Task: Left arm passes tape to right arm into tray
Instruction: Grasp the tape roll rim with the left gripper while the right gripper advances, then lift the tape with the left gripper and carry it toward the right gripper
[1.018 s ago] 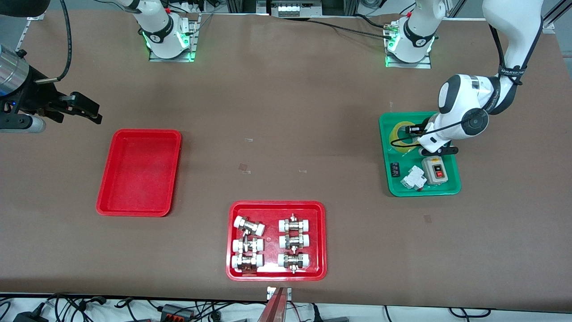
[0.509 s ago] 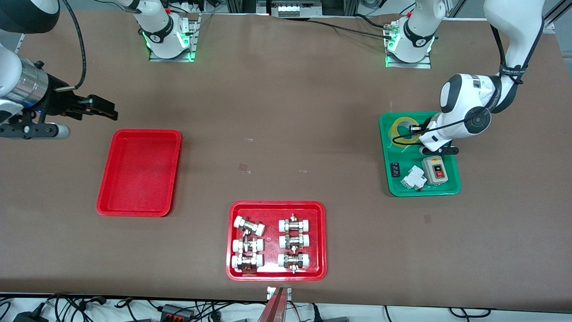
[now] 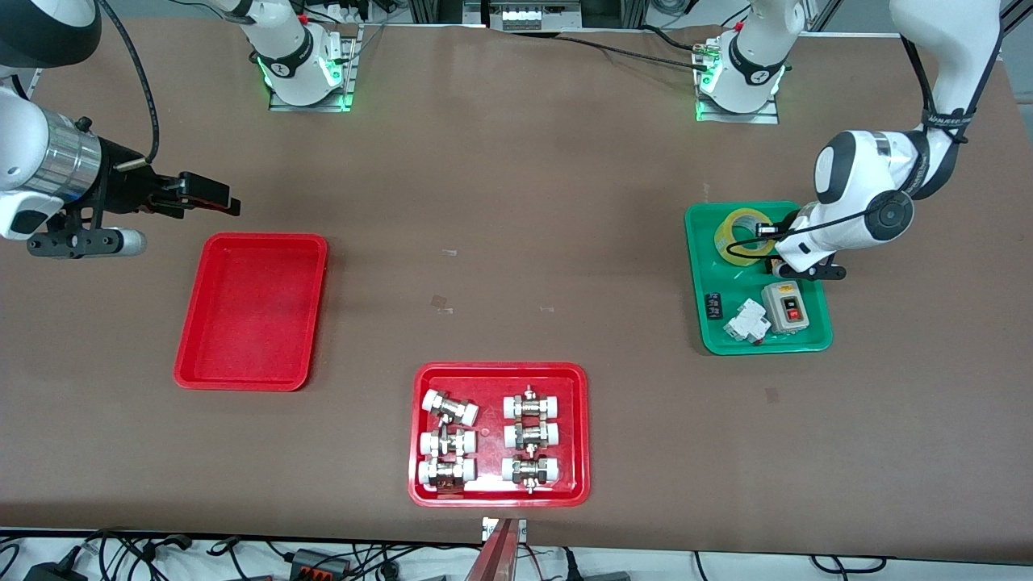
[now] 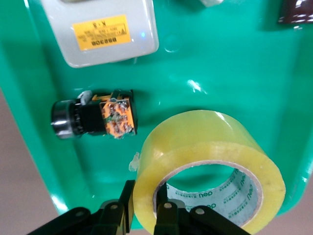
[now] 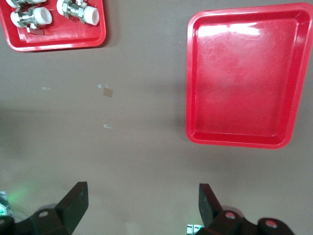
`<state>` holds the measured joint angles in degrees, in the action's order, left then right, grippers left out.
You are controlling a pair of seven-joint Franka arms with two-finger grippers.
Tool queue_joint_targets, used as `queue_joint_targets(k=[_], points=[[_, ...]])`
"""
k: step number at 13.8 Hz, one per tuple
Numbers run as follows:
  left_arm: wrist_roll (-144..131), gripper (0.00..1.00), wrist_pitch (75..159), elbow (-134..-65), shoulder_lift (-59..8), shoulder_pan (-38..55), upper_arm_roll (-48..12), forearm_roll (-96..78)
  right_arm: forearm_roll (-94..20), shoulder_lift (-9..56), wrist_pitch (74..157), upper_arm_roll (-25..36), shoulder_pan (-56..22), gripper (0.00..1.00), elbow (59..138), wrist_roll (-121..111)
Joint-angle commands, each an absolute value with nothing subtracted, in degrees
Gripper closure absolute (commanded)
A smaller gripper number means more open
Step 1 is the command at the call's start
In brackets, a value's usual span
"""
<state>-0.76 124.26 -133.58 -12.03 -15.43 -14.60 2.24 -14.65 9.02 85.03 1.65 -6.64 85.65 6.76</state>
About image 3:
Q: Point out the black box with orange connectors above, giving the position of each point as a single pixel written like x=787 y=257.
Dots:
x=319 y=562

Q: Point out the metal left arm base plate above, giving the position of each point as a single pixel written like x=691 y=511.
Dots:
x=771 y=113

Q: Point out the grey push button switch box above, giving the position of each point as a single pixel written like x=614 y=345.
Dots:
x=785 y=307

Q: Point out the red tray holding fittings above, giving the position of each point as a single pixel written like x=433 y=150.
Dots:
x=494 y=432

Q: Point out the black power adapter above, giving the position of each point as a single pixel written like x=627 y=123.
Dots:
x=52 y=573

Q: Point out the red aluminium bar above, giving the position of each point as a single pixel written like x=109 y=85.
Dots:
x=494 y=557

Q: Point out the green plastic tray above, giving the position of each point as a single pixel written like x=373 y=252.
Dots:
x=746 y=339

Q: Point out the empty red plastic tray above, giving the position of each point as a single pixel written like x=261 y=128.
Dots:
x=254 y=311

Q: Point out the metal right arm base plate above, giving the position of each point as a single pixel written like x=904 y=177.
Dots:
x=353 y=68

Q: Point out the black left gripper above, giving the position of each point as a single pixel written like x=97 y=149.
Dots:
x=767 y=230

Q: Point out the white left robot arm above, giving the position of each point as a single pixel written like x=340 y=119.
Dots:
x=863 y=186

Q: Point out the silver metal bracket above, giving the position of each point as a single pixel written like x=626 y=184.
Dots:
x=487 y=528

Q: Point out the white circuit breaker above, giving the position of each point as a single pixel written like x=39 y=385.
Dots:
x=746 y=323

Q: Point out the yellow clear tape roll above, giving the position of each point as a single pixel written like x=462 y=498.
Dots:
x=730 y=230

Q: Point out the small black terminal block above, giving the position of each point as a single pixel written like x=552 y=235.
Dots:
x=713 y=306

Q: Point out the white metal pipe fitting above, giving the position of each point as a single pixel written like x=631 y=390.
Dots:
x=532 y=436
x=448 y=443
x=446 y=472
x=530 y=470
x=532 y=405
x=450 y=407

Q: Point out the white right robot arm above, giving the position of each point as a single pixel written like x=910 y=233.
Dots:
x=32 y=145

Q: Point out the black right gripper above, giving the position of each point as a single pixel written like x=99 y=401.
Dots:
x=123 y=190

